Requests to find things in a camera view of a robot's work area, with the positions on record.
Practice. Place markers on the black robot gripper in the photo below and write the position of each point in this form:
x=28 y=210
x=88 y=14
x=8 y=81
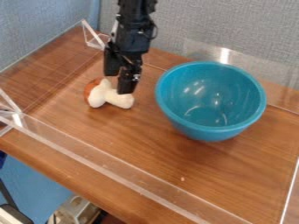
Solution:
x=130 y=40

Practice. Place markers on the white brown-capped toy mushroom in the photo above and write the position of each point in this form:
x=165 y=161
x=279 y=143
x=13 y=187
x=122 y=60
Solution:
x=100 y=93

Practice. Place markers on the blue plastic bowl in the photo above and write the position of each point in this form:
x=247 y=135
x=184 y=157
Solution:
x=209 y=100

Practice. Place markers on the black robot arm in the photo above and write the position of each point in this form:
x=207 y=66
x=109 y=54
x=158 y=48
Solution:
x=132 y=11

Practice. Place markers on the clear acrylic back barrier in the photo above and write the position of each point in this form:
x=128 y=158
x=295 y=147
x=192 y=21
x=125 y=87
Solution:
x=277 y=77

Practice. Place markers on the clear acrylic barrier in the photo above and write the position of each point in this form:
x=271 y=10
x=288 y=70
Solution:
x=277 y=77
x=157 y=190

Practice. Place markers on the clear acrylic front barrier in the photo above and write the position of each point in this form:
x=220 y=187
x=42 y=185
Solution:
x=157 y=190

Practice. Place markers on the white device under table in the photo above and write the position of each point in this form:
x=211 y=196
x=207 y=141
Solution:
x=74 y=211

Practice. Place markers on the clear acrylic corner bracket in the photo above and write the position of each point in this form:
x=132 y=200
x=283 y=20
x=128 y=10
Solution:
x=94 y=40

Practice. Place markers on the clear acrylic left bracket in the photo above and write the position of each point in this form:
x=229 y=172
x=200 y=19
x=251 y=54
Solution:
x=9 y=108

